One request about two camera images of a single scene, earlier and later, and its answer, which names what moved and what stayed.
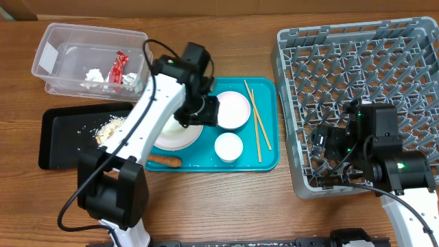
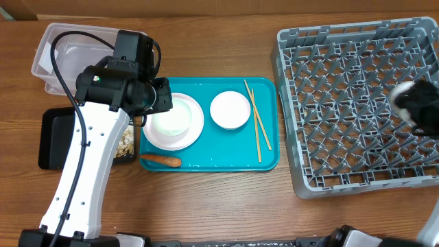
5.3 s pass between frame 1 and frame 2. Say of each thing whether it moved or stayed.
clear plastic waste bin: stayed
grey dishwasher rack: stayed
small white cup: moved
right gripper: moved
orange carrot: stayed
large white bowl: stayed
